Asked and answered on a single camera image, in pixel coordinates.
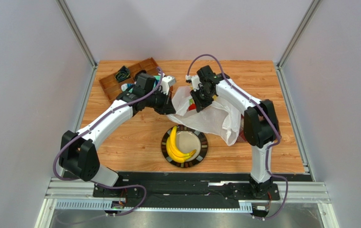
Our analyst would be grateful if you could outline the black green coiled cable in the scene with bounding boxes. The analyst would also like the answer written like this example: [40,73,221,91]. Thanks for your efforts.
[114,65,131,82]

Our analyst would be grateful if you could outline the aluminium frame rail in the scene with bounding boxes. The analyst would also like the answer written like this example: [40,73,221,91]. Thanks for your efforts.
[35,178,338,228]

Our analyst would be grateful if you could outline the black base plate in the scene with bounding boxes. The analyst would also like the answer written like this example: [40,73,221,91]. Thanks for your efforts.
[93,171,281,209]

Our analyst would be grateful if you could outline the round patterned ceramic plate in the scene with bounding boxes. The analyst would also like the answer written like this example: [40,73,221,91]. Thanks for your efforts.
[160,124,209,169]

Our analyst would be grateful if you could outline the yellow banana bunch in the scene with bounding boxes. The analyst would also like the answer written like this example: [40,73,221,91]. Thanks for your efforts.
[166,126,197,163]

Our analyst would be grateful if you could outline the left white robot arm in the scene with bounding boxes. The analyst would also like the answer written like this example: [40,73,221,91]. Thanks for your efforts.
[54,73,176,187]

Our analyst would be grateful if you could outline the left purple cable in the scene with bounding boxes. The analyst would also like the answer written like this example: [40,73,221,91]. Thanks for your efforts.
[52,66,165,219]

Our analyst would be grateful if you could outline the red plaid cloth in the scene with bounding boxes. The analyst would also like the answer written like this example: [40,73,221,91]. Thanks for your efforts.
[236,116,247,143]

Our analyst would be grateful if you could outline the wooden divided tray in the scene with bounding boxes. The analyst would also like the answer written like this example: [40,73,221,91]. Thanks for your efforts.
[99,57,158,104]

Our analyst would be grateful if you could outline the white plastic bag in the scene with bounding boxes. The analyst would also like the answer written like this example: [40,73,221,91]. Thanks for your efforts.
[167,86,241,146]

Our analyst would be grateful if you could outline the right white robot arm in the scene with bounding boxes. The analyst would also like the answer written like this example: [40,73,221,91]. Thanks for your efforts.
[185,66,280,199]

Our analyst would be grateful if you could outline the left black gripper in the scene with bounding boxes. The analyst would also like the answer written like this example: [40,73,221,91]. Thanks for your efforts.
[145,88,176,115]

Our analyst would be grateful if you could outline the teal white socks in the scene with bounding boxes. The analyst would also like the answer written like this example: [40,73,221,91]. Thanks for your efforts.
[121,76,161,92]

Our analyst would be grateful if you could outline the red fake apple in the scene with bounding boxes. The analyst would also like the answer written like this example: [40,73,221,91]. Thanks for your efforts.
[188,103,196,111]

